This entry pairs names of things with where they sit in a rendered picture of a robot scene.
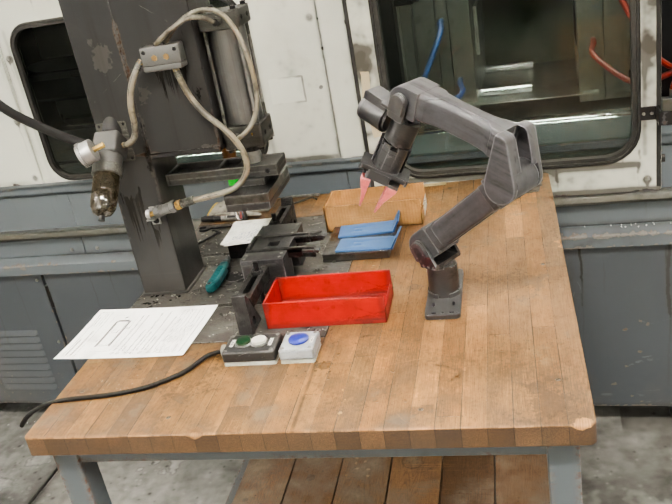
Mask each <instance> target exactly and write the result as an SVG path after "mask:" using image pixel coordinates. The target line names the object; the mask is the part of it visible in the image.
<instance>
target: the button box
mask: <svg viewBox="0 0 672 504"><path fill-rule="evenodd" d="M258 335H264V336H265V337H266V339H267V340H266V342H265V343H263V344H260V345H253V344H252V342H250V343H249V344H247V345H244V346H238V345H236V340H237V339H238V338H239V337H242V336H248V337H250V339H251V340H252V338H253V337H255V336H258ZM282 341H283V338H282V334H281V333H272V334H253V335H232V336H231V337H230V339H229V341H228V343H227V345H222V346H221V349H220V350H215V351H211V352H209V353H207V354H205V355H203V356H202V357H201V358H199V359H198V360H196V361H195V362H194V363H192V364H191V365H190V366H188V367H187V368H185V369H183V370H181V371H179V372H177V373H175V374H173V375H171V376H168V377H166V378H163V379H161V380H158V381H155V382H153V383H150V384H146V385H143V386H139V387H135V388H131V389H126V390H120V391H114V392H108V393H100V394H91V395H81V396H71V397H64V398H59V399H55V400H51V401H48V402H45V403H43V404H41V405H39V406H37V407H35V408H34V409H32V410H31V411H30V412H28V413H27V414H26V415H25V416H24V418H23V419H22V421H21V423H20V425H19V426H20V427H21V428H23V427H24V425H25V423H26V422H27V420H28V419H29V418H30V417H31V416H32V415H33V414H34V413H36V412H37V411H39V410H41V409H43V408H46V407H48V406H50V405H51V404H54V403H63V402H70V401H79V400H89V399H99V398H106V397H113V396H120V395H125V394H130V393H135V392H139V391H143V390H146V389H150V388H153V387H156V386H158V385H161V384H164V383H166V382H169V381H171V380H173V379H176V378H178V377H180V376H182V375H184V374H186V373H188V372H189V371H191V370H192V369H193V368H195V367H196V366H197V365H199V364H200V363H201V362H203V361H204V360H206V359H207V358H209V357H211V356H214V355H218V354H221V356H222V358H223V362H224V363H225V364H224V365H225V366H226V367H228V366H250V365H272V364H277V362H278V359H279V352H278V350H279V348H280V346H281V344H282Z"/></svg>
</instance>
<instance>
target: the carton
mask: <svg viewBox="0 0 672 504"><path fill-rule="evenodd" d="M385 187H386V186H377V187H368V188H367V191H366V194H365V196H364V199H363V201H362V204H361V206H359V201H360V196H361V188H356V189H345V190H335V191H331V192H330V194H329V196H328V198H327V200H326V202H325V204H324V206H323V212H324V217H325V223H326V228H327V232H333V229H334V227H338V226H345V225H354V224H363V223H372V222H381V221H390V220H394V219H395V216H396V214H397V212H398V210H400V213H399V222H398V224H397V227H398V226H410V225H422V224H423V223H424V217H425V213H426V208H427V202H426V194H425V190H424V182H418V183H408V184H407V186H406V187H405V188H404V187H403V185H401V184H400V185H399V188H398V191H397V193H396V194H395V195H393V196H392V197H391V198H390V199H388V200H387V201H386V202H384V203H383V204H382V205H381V206H380V208H379V209H378V210H377V211H376V212H375V213H374V210H375V207H376V205H377V203H378V201H379V199H380V197H381V195H382V193H383V191H384V189H385Z"/></svg>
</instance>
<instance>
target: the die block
mask: <svg viewBox="0 0 672 504"><path fill-rule="evenodd" d="M293 246H306V243H296V240H295V241H294V243H293V245H292V247H293ZM305 259H306V257H304V256H303V257H291V258H289V257H288V255H287V256H286V258H285V260H284V262H281V263H268V264H258V266H267V267H268V271H269V275H270V279H269V281H268V283H267V284H266V286H265V288H264V293H265V294H268V292H269V290H270V288H271V286H272V284H273V282H274V280H275V279H276V277H287V276H295V272H294V267H293V266H301V265H303V263H304V261H305ZM241 269H242V273H243V277H244V282H245V280H246V279H247V277H248V275H249V274H250V272H251V270H252V269H253V265H242V266H241Z"/></svg>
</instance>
